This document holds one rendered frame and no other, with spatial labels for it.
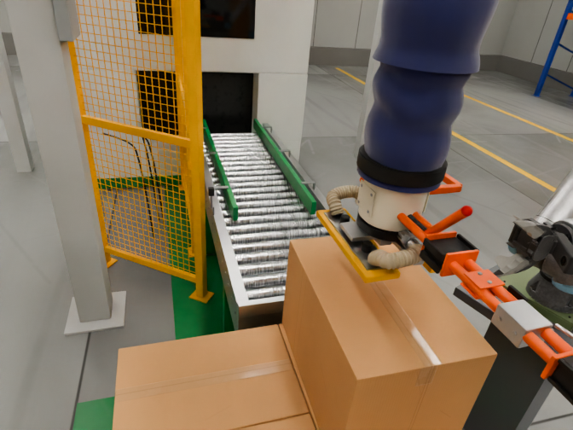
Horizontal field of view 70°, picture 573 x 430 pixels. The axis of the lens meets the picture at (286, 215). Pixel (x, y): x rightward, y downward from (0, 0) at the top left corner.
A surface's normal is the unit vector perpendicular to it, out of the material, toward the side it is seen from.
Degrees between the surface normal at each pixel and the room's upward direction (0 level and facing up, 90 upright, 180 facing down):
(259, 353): 0
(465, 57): 74
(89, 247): 90
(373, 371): 0
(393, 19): 95
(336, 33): 90
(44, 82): 90
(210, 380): 0
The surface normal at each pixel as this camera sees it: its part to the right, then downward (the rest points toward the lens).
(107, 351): 0.07, -0.86
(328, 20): 0.26, 0.50
